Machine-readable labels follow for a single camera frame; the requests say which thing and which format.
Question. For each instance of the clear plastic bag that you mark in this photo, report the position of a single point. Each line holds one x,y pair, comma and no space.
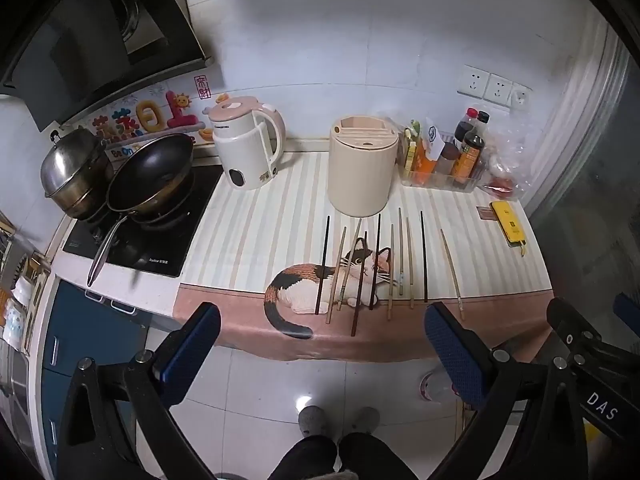
505,155

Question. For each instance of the black wok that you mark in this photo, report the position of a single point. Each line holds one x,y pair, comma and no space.
150,170

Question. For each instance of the person's right grey shoe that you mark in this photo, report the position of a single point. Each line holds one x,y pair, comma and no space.
365,420

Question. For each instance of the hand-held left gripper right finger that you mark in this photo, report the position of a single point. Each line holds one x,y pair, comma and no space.
450,355

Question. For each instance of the red cap dark bottle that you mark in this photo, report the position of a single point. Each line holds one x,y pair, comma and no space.
465,130

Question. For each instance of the black range hood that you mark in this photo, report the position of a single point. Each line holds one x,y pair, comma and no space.
75,60

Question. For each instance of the white wall socket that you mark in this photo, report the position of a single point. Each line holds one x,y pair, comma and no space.
497,90
472,81
521,96

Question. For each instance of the row of wooden chopsticks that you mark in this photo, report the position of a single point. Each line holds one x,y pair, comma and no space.
400,250

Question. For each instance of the yellow device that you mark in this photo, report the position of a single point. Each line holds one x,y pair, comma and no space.
507,222

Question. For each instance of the striped cat print mat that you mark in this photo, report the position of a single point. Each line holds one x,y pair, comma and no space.
250,220

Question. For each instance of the green packet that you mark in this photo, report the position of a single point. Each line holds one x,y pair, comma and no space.
414,127

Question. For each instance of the yellow box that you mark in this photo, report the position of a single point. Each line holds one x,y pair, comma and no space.
410,155

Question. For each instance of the orange label sauce bottle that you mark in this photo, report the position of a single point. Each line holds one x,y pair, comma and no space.
470,160

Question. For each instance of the colourful wall stickers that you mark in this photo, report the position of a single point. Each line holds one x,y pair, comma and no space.
145,115

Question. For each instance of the black cap dark bottle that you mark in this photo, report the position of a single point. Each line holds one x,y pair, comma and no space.
482,119

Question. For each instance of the beige utensil holder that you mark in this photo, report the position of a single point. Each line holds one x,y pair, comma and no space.
360,175

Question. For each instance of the person's left leg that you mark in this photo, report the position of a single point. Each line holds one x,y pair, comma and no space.
305,460

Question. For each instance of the red seal wall sticker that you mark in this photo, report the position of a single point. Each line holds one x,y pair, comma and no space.
201,86

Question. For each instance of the black induction cooktop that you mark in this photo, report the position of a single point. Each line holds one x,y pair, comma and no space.
150,250

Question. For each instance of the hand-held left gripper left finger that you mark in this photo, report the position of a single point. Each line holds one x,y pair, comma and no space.
192,347

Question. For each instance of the person's left grey shoe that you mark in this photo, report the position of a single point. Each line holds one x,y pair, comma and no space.
312,420

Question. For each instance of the pink white electric kettle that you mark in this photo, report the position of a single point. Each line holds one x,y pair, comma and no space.
240,145

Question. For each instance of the steel pot with lid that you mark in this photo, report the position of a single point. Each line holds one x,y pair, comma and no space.
70,160

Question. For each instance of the small brown card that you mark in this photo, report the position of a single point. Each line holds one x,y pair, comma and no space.
484,213

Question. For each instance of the person's grey shoe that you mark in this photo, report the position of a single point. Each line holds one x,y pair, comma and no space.
365,420
312,420

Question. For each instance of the clear condiment tray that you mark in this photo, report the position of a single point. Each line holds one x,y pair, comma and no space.
440,183

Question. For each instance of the cluttered side shelf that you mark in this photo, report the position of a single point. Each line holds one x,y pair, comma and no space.
30,270

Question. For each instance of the white door frame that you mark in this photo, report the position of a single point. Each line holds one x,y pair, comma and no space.
575,110

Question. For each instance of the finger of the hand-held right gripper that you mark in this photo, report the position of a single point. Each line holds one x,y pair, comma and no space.
570,325
627,306

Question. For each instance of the blue cabinet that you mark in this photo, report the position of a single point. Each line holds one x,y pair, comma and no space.
80,330

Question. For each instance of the pink white floor container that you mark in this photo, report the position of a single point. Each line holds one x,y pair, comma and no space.
435,387

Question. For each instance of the orange packet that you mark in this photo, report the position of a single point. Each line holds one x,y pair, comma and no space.
427,165

